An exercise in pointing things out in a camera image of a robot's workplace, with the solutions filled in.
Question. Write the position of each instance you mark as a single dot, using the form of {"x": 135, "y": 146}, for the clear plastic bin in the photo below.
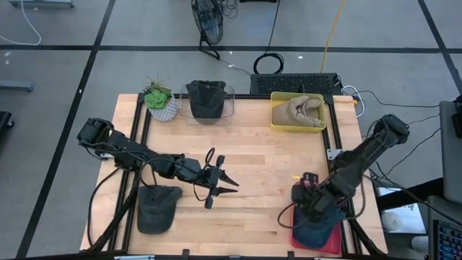
{"x": 231, "y": 108}

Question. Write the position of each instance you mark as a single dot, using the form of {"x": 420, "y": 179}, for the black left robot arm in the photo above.
{"x": 126, "y": 148}

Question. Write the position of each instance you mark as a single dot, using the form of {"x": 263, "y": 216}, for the grey metal cart base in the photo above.
{"x": 39, "y": 3}
{"x": 16, "y": 86}

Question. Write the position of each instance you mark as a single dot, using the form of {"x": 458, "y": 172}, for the black table clamp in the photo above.
{"x": 186, "y": 253}
{"x": 291, "y": 255}

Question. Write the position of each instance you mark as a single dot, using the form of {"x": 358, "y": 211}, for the dark grey baseball cap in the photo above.
{"x": 159, "y": 209}
{"x": 206, "y": 101}

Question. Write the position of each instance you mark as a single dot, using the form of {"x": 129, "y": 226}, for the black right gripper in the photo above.
{"x": 317, "y": 202}

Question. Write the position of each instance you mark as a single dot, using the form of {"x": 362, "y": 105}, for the black floor fan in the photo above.
{"x": 209, "y": 18}

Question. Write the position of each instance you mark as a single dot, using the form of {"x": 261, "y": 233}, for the yellow plastic bin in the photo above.
{"x": 276, "y": 129}

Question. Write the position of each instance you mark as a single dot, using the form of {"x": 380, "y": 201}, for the black aluminium rig frame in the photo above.
{"x": 242, "y": 96}

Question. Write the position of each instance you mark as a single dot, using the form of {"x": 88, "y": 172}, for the white paper sheet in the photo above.
{"x": 404, "y": 220}

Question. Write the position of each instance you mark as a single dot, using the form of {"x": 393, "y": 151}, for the silver metal bracket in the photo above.
{"x": 334, "y": 153}
{"x": 105, "y": 155}
{"x": 133, "y": 258}

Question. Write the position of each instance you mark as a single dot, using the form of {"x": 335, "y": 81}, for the red plastic bin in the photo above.
{"x": 335, "y": 242}

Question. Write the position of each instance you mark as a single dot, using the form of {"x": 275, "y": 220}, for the succulent in triangle-patterned pot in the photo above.
{"x": 157, "y": 99}

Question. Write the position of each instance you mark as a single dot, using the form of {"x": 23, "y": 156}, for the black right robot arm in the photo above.
{"x": 364, "y": 151}

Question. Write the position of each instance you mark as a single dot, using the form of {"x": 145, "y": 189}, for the beige baseball cap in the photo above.
{"x": 315, "y": 112}
{"x": 285, "y": 113}

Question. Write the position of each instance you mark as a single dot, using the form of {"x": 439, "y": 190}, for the black perforated computer case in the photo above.
{"x": 288, "y": 85}

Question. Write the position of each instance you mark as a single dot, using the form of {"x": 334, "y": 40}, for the grey side desk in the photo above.
{"x": 453, "y": 162}

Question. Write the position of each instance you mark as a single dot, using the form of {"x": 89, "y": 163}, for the blue denim baseball cap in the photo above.
{"x": 314, "y": 236}

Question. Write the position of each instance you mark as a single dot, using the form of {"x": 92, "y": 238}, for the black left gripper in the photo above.
{"x": 211, "y": 177}

